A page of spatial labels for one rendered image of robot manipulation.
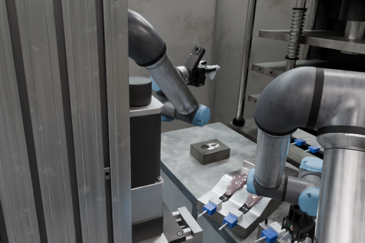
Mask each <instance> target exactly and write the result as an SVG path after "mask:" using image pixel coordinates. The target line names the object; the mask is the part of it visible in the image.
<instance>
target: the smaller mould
mask: <svg viewBox="0 0 365 243"><path fill-rule="evenodd" d="M190 155H191V156H193V157H194V158H195V159H196V160H197V161H198V162H199V163H201V164H202V165H204V164H209V163H213V162H216V161H221V160H224V159H227V158H229V157H230V148H229V147H228V146H226V145H225V144H223V143H222V142H221V141H219V140H218V139H212V140H207V141H204V142H199V143H194V144H191V145H190Z"/></svg>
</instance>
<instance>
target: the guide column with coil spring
mask: <svg viewBox="0 0 365 243"><path fill-rule="evenodd" d="M305 5H306V0H297V2H296V6H295V7H296V8H305ZM295 11H304V10H295ZM294 15H304V12H303V13H294ZM302 18H304V17H303V16H301V17H294V19H302ZM299 22H303V20H297V21H293V23H299ZM293 26H302V24H293ZM300 29H301V28H292V30H300ZM297 33H301V31H292V34H297ZM291 37H300V35H291ZM298 40H300V38H299V39H290V41H298ZM290 44H299V42H290ZM289 47H290V48H296V47H299V45H298V46H289ZM297 50H298V49H289V50H288V51H297ZM297 53H298V52H296V53H289V52H288V54H297ZM288 57H293V58H296V57H297V56H288ZM295 63H296V60H289V59H287V64H286V70H285V72H286V71H289V70H291V69H295Z"/></svg>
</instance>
